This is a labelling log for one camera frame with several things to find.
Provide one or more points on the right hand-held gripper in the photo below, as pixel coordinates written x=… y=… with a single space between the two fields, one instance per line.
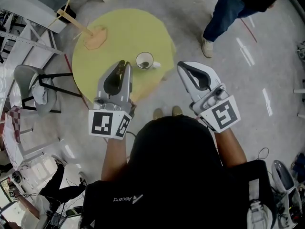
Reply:
x=224 y=114

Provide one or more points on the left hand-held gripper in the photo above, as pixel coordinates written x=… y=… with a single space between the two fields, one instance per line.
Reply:
x=101 y=124

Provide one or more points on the metal spoon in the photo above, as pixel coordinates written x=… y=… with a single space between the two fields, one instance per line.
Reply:
x=144 y=65

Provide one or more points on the white cup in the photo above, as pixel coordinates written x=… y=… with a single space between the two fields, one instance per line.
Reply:
x=142 y=55

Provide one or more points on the person's left forearm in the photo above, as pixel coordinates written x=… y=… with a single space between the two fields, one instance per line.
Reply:
x=114 y=159

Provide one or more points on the person's right forearm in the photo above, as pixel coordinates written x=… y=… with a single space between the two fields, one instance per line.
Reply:
x=230 y=149

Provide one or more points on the person's tan right shoe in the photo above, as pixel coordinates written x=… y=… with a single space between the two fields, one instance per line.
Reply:
x=176 y=110

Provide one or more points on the person's tan shoe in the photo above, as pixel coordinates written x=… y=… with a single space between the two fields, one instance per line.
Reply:
x=176 y=110
x=157 y=113

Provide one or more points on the wooden peg stand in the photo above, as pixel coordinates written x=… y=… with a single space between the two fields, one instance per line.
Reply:
x=95 y=38

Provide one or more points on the yellow round table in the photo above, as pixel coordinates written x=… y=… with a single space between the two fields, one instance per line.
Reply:
x=133 y=34

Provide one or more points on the person's tan left shoe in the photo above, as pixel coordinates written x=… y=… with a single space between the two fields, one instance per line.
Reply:
x=157 y=113

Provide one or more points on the red stick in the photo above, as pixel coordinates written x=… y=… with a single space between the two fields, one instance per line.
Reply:
x=249 y=30

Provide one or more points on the grey cloth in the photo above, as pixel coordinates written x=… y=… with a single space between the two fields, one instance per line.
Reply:
x=41 y=93

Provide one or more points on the black bin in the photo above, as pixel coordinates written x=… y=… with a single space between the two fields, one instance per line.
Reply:
x=69 y=13

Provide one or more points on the grey chair with black legs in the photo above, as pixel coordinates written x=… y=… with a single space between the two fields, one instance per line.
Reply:
x=22 y=77

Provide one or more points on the grey metal shelf rack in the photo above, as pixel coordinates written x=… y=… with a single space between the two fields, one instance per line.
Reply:
x=26 y=40

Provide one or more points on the red checked cloth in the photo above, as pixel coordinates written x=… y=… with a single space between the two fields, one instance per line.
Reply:
x=15 y=120

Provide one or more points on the grey desk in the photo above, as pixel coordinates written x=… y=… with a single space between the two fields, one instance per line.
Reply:
x=26 y=3

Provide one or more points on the grey spare gripper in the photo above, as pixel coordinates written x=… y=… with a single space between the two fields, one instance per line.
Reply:
x=284 y=178

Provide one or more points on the white sneaker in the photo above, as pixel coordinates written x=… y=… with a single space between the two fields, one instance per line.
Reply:
x=258 y=215

